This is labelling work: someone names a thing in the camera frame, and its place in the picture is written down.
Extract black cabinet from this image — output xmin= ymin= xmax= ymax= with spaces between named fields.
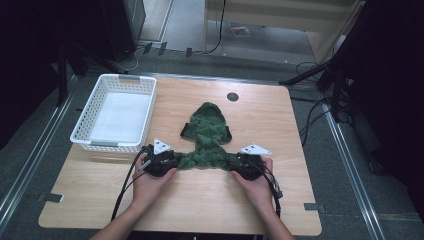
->
xmin=99 ymin=0 xmax=148 ymax=63

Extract white perforated plastic basket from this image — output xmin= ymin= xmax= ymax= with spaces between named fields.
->
xmin=69 ymin=73 xmax=158 ymax=154

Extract metal floor rail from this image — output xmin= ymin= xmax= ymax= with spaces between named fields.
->
xmin=320 ymin=99 xmax=388 ymax=240
xmin=0 ymin=75 xmax=78 ymax=232

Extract black metal stand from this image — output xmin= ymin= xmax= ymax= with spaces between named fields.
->
xmin=55 ymin=42 xmax=128 ymax=108

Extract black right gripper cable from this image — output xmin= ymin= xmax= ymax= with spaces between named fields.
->
xmin=258 ymin=158 xmax=284 ymax=219

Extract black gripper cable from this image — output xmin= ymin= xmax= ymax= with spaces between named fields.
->
xmin=110 ymin=145 xmax=152 ymax=222
xmin=258 ymin=158 xmax=284 ymax=219

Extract person's left hand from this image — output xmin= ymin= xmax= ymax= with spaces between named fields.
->
xmin=131 ymin=153 xmax=178 ymax=210

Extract grey tape strip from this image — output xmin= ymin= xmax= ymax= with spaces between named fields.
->
xmin=303 ymin=202 xmax=326 ymax=213
xmin=42 ymin=192 xmax=64 ymax=204

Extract green knitted garment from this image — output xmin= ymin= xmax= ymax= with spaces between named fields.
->
xmin=173 ymin=101 xmax=242 ymax=172

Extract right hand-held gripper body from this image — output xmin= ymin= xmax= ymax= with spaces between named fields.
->
xmin=233 ymin=143 xmax=273 ymax=182

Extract light wooden furniture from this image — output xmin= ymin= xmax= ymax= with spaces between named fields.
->
xmin=203 ymin=0 xmax=365 ymax=65

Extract red booklet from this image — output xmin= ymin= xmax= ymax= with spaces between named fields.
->
xmin=228 ymin=22 xmax=251 ymax=38

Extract black floor cables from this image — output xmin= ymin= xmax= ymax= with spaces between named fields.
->
xmin=295 ymin=61 xmax=334 ymax=148

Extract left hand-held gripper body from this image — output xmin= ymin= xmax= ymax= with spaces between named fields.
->
xmin=139 ymin=137 xmax=177 ymax=178

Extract black hanging cable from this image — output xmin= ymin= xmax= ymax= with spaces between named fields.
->
xmin=202 ymin=0 xmax=228 ymax=55

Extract white floor cable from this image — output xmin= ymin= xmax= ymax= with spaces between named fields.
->
xmin=123 ymin=45 xmax=142 ymax=73

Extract person's right hand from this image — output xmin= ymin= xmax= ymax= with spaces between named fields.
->
xmin=230 ymin=157 xmax=275 ymax=215

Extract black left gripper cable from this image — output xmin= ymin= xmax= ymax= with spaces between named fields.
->
xmin=110 ymin=145 xmax=152 ymax=222

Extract black tripod stand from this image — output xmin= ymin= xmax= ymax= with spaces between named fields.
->
xmin=279 ymin=59 xmax=355 ymax=125

